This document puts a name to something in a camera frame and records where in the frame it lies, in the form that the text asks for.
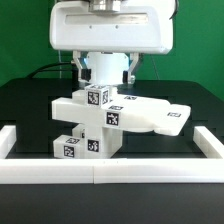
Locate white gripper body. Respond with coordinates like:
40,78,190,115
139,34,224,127
50,0,174,54

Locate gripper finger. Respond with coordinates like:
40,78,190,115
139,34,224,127
72,51,91,82
122,53,143,84

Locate white chair back part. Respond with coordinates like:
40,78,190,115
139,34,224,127
52,87,191,136

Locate white chair seat part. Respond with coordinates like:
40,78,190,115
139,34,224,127
81,126,123,159

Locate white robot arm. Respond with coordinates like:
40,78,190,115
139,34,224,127
50,0,179,85

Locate black cable bundle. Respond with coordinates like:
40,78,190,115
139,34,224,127
26,61,81,80

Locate white hanging cable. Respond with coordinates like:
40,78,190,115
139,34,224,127
57,49,64,80

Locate white U-shaped fence frame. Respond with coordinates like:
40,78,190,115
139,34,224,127
0,125,224,184

